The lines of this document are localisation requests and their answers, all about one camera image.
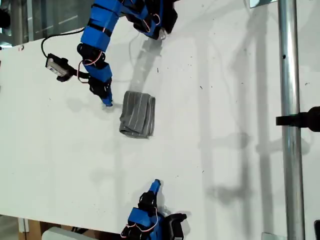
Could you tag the grey striped towel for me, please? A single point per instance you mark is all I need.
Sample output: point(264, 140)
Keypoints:
point(137, 115)

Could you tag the white box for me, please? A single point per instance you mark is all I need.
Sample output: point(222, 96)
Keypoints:
point(60, 235)

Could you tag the black round object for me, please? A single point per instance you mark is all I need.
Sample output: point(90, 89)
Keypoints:
point(4, 18)

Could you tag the black clamp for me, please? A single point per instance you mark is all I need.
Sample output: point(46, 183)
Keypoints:
point(305, 119)

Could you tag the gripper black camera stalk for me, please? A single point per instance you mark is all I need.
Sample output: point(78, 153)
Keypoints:
point(72, 73)

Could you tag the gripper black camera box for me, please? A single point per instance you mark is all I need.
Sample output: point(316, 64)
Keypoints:
point(57, 64)
point(176, 226)

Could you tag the steel post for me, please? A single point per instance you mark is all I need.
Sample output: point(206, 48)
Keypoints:
point(290, 75)

